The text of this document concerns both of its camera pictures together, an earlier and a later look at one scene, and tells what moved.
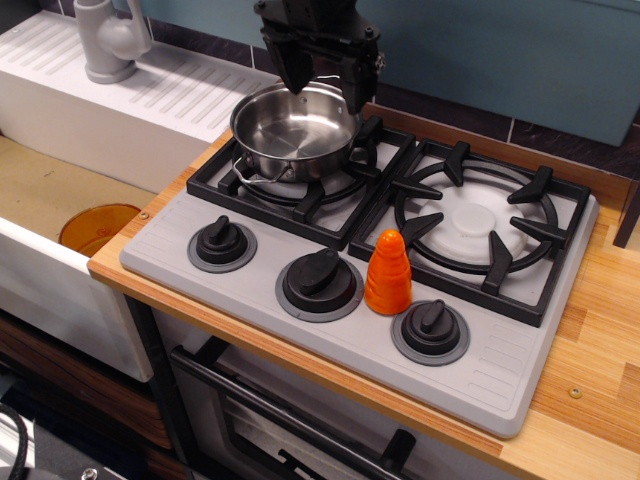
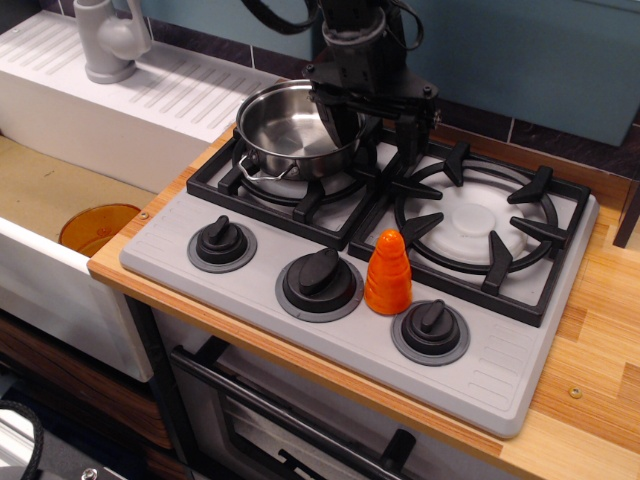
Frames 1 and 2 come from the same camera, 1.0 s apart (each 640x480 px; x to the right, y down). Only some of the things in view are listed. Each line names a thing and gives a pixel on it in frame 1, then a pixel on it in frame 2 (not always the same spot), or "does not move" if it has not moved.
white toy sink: (68, 143) does not move
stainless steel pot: (307, 135) does not move
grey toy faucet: (110, 45) does not move
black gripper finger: (359, 82) to (413, 137)
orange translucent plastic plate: (88, 230) does not move
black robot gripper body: (340, 21) to (375, 74)
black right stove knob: (430, 333) does not move
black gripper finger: (295, 62) to (341, 120)
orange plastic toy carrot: (388, 288) does not move
